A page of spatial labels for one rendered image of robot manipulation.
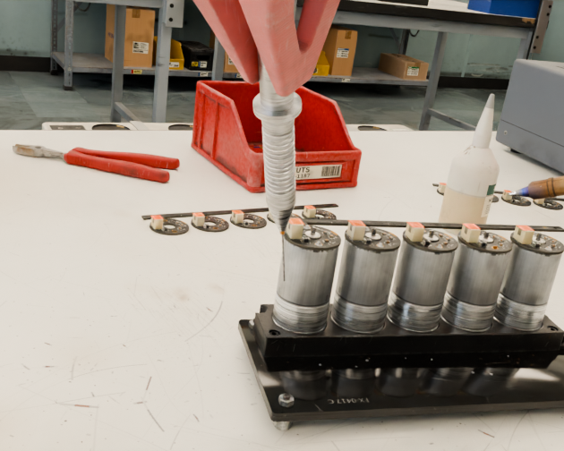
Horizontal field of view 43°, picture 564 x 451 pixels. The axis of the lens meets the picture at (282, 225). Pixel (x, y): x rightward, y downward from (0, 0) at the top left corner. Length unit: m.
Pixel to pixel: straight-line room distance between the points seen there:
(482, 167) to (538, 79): 0.27
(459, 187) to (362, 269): 0.22
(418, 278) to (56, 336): 0.16
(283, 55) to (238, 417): 0.15
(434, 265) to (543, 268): 0.06
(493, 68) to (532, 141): 5.62
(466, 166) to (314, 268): 0.23
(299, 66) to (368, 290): 0.13
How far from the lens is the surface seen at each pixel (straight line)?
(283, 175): 0.25
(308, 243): 0.30
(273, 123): 0.24
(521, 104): 0.79
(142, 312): 0.36
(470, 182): 0.51
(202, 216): 0.46
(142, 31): 4.37
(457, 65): 6.11
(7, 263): 0.41
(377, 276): 0.31
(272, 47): 0.20
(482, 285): 0.34
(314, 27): 0.22
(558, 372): 0.36
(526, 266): 0.35
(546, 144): 0.76
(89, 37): 4.74
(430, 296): 0.33
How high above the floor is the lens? 0.93
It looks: 21 degrees down
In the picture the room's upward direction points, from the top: 8 degrees clockwise
